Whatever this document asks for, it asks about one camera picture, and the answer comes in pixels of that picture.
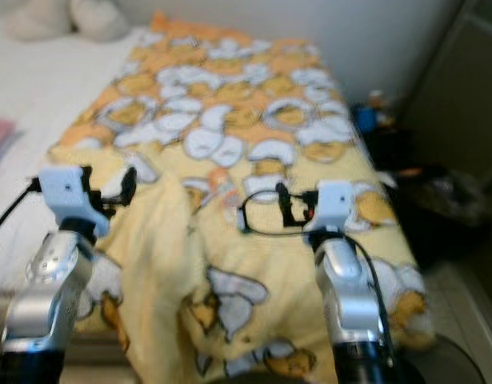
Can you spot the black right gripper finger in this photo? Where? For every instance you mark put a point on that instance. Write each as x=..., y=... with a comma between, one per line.
x=283, y=204

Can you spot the yellow cartoon print blanket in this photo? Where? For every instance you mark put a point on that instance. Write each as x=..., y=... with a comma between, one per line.
x=270, y=128

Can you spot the blue bottle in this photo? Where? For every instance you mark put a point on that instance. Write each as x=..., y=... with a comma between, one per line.
x=366, y=118

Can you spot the dark cluttered nightstand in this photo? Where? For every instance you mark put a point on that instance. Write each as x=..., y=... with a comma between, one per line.
x=430, y=208

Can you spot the white bed mattress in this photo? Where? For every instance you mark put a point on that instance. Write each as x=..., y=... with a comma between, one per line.
x=38, y=88

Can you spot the beige plush toy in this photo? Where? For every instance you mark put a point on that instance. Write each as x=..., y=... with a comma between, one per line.
x=62, y=18

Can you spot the grey wardrobe door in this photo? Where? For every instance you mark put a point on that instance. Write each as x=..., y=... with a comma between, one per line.
x=458, y=88

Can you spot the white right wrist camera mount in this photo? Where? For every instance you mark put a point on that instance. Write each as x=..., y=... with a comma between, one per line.
x=332, y=204

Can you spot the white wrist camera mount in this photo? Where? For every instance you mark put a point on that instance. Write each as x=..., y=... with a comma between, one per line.
x=332, y=204
x=62, y=188

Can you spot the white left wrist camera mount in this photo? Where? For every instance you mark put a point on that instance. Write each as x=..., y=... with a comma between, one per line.
x=62, y=188

